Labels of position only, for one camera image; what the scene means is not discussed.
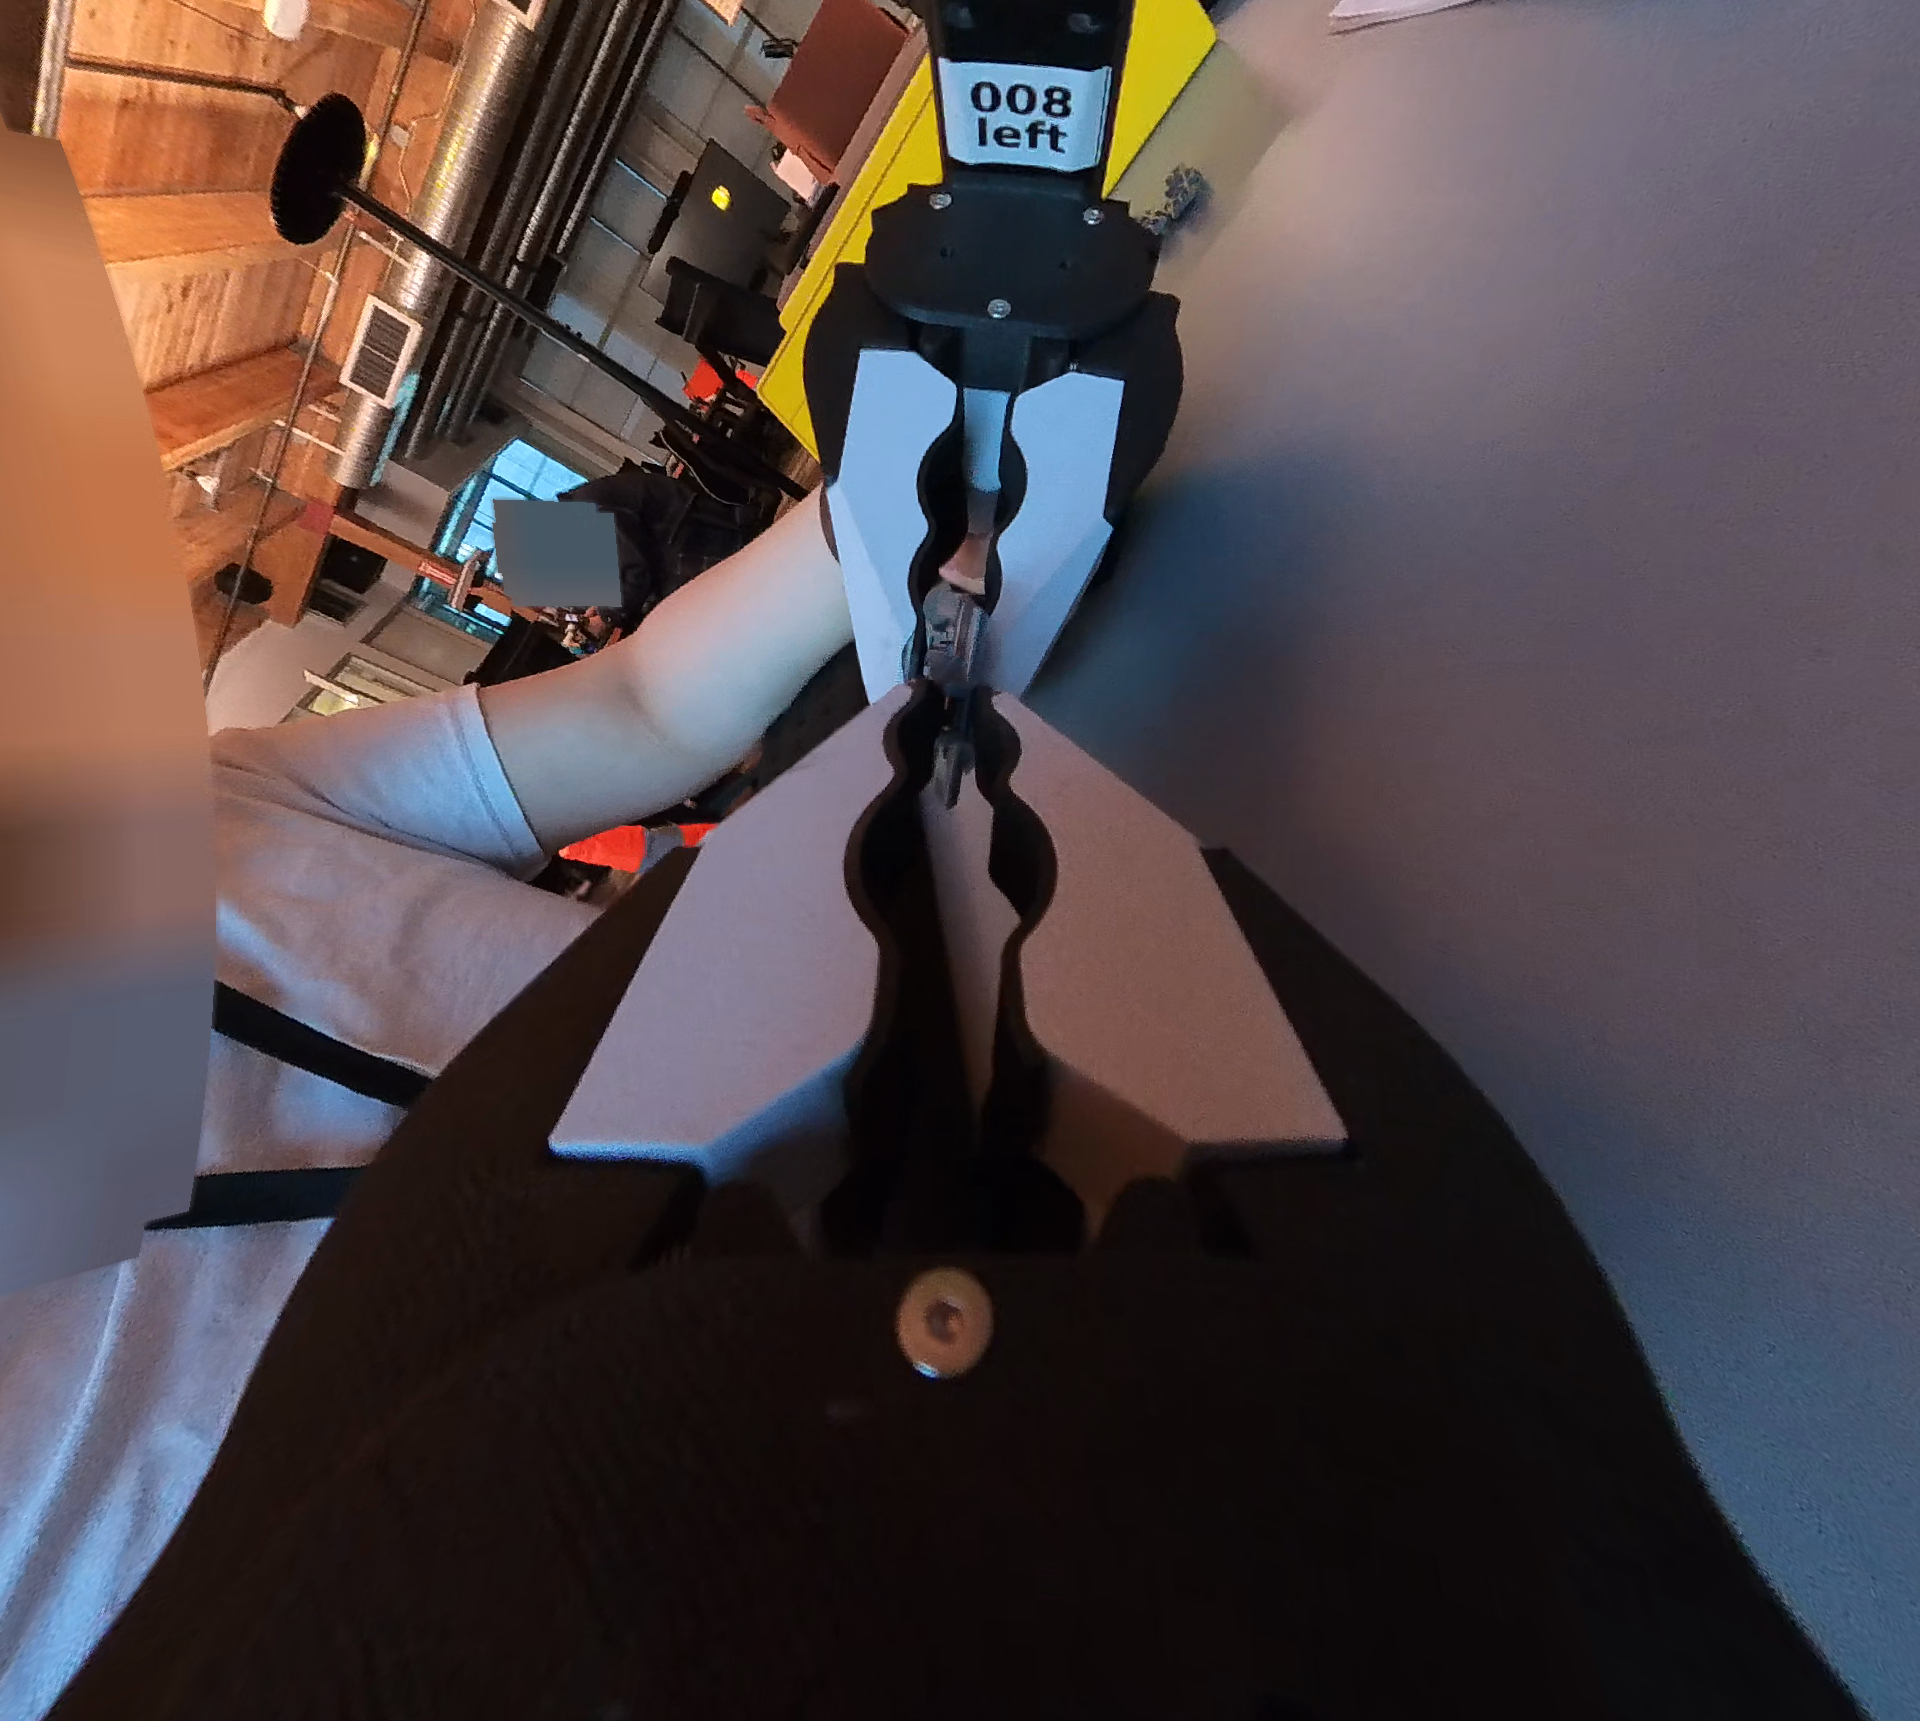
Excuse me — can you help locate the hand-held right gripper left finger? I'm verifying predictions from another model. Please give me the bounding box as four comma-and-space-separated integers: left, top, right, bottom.
547, 687, 925, 1251

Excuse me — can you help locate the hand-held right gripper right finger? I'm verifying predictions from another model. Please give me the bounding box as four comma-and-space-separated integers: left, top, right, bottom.
966, 687, 1350, 1251

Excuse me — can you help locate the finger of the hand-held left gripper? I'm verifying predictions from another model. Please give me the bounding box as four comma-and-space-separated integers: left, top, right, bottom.
983, 367, 1131, 701
825, 348, 966, 703

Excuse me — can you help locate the black toy track chain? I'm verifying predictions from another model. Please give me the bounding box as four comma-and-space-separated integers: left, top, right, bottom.
906, 580, 993, 690

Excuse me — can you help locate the grey desk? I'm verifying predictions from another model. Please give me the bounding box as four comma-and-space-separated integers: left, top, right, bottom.
757, 0, 1920, 1708

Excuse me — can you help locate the black bulky object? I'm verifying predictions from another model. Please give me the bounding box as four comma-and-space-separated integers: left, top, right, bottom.
576, 460, 783, 612

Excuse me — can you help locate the yellow plastic bin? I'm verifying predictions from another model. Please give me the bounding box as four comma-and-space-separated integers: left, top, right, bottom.
757, 0, 1220, 462

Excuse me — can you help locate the brown chair back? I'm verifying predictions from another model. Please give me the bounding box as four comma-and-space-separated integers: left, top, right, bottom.
757, 0, 911, 162

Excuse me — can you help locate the black box yellow dot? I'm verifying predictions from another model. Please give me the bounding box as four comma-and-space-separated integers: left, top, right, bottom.
644, 137, 804, 350

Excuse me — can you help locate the arched window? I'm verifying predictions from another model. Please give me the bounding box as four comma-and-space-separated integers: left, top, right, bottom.
427, 434, 595, 621

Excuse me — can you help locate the person's light shirt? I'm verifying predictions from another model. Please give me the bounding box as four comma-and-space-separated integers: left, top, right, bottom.
0, 687, 602, 1721

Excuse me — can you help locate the black lanyard strap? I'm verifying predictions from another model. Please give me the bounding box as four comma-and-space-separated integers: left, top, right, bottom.
151, 982, 431, 1229

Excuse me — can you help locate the silver ventilation duct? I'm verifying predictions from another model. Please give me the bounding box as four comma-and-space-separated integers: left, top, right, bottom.
323, 0, 722, 491

